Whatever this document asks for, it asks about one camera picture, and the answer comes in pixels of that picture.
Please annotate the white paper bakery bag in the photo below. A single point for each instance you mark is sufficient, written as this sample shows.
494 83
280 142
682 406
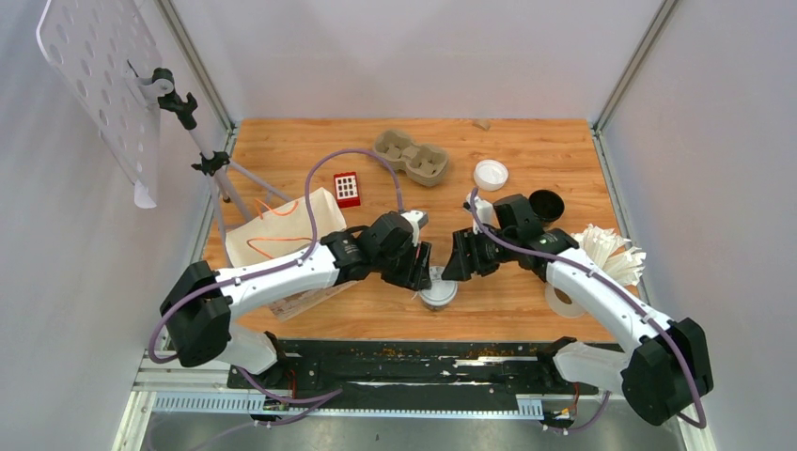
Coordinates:
282 231

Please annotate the tripod stand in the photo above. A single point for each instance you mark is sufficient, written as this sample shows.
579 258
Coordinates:
158 93

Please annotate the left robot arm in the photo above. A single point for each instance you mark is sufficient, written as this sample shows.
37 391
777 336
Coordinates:
201 309

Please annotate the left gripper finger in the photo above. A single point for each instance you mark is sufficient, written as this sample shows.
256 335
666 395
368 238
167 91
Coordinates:
417 280
422 261

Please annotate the cardboard cup carrier tray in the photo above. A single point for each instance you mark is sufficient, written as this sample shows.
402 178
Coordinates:
425 164

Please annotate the perforated white panel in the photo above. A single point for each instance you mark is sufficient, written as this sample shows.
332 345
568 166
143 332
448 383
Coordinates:
107 56

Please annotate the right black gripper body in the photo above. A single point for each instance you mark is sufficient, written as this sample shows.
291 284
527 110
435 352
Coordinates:
490 254

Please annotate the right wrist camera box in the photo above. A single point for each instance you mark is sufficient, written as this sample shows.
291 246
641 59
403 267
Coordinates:
481 209

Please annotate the white straw holder cup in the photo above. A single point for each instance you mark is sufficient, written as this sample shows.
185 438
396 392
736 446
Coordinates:
561 304

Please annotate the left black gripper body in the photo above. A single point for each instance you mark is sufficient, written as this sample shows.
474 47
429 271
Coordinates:
394 268

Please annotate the stack of white lids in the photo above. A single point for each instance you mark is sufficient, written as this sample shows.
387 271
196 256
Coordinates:
490 175

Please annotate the white plastic cup lid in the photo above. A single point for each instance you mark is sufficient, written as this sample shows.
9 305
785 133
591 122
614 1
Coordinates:
440 290

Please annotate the wrapped white straws bundle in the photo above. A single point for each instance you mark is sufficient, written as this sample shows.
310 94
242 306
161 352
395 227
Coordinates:
613 253

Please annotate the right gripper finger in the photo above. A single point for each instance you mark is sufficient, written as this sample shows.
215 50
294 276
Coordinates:
463 239
461 266

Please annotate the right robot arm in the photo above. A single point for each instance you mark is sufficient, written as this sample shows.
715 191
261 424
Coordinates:
663 368

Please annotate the red toy block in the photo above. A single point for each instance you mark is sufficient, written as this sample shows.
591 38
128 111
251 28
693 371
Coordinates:
347 191

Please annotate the dark brown plastic cup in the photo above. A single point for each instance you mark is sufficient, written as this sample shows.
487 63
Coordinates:
435 306

